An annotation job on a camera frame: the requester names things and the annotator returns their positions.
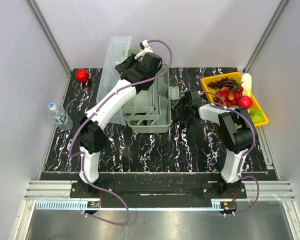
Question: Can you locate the translucent green tool box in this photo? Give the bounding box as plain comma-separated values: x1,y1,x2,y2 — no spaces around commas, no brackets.
96,36,180,133

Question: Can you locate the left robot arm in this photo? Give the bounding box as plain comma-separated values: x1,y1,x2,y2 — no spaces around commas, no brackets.
78,52,163,198

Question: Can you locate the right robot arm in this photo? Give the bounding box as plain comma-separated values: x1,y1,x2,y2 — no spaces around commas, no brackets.
172,90,258,198

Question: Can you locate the yellow plastic fruit tray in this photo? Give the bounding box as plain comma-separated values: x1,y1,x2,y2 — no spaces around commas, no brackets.
201,72,269,127

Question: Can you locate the dark purple grape bunch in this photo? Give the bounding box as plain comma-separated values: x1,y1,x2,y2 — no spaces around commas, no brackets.
207,77,238,90

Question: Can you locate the red plastic apple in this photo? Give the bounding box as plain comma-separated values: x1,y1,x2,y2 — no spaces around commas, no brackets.
75,69,89,83

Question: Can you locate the white corn cob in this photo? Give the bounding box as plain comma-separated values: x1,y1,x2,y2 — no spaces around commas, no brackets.
240,73,252,97

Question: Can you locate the green pepper toy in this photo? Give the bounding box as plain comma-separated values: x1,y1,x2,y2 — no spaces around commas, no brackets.
249,109,263,124

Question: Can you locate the clear water bottle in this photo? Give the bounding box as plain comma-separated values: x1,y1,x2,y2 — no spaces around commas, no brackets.
48,103,73,131

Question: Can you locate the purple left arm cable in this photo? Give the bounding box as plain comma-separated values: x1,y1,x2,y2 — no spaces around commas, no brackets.
68,39,173,226

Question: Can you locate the aluminium frame post left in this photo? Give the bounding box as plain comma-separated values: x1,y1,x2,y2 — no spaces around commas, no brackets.
26,0,72,76

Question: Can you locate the aluminium frame post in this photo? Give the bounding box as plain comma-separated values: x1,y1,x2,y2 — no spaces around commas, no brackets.
26,0,72,76
242,0,291,74

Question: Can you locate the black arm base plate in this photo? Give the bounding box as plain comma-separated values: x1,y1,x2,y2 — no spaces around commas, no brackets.
69,181,248,210

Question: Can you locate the aluminium front rail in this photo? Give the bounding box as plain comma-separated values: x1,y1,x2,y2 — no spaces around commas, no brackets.
24,180,295,211

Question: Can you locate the aluminium frame post right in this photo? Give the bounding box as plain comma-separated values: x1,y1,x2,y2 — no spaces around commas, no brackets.
242,0,291,74

